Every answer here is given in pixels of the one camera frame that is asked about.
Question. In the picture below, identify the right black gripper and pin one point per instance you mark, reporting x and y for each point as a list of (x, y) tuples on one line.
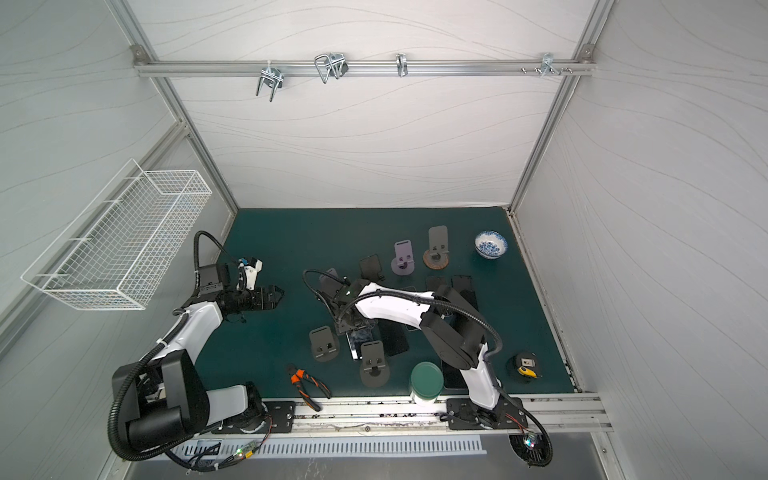
[(346, 324)]

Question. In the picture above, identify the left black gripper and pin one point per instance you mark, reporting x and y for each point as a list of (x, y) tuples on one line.
[(270, 300)]

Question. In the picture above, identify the black smartphone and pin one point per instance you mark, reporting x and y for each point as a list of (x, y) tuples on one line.
[(452, 377), (393, 338), (356, 339), (464, 287)]

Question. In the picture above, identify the blue edged smartphone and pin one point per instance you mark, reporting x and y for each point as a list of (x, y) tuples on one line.
[(434, 283)]

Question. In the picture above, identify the brown round phone stand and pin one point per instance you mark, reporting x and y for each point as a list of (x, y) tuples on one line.
[(436, 257)]

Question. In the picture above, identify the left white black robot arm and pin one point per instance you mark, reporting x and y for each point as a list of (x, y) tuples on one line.
[(160, 401)]

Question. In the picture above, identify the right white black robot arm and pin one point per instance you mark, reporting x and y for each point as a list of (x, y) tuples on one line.
[(457, 332)]

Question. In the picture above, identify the black square phone stand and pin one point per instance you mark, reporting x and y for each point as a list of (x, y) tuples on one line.
[(371, 269)]

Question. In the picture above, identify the dark stand front left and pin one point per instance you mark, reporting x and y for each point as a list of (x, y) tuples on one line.
[(324, 344)]

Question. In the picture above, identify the lilac phone stand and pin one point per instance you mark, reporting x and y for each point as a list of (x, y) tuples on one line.
[(403, 263)]

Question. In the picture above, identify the dark round phone stand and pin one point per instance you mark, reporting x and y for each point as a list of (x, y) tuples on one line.
[(374, 369)]

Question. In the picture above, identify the green table mat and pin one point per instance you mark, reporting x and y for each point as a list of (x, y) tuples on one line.
[(294, 244)]

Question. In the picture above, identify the orange black pliers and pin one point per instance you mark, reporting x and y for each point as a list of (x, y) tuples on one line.
[(300, 379)]

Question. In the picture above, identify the green lid jar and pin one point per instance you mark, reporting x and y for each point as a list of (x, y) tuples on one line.
[(426, 383)]

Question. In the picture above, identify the blue white porcelain bowl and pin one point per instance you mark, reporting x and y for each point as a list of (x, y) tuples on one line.
[(490, 244)]

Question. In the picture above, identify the yellow black tape measure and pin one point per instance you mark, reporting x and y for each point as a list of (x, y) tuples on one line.
[(526, 366)]

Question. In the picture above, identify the left metal clamp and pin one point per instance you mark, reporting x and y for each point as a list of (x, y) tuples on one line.
[(271, 79)]

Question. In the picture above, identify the metal clamp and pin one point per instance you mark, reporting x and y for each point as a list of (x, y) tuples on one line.
[(331, 65), (547, 67), (271, 79), (401, 65)]

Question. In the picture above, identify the right metal clamp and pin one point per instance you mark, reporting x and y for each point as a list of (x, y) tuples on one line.
[(547, 67)]

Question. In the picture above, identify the white slotted cable duct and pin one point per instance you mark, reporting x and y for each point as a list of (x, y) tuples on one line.
[(371, 447)]

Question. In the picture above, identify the white wire basket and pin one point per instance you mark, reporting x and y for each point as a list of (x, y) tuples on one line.
[(113, 255)]

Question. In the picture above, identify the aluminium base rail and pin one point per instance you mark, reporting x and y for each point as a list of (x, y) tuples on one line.
[(400, 415)]

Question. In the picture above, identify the aluminium cross rail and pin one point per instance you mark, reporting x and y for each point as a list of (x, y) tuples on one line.
[(357, 68)]

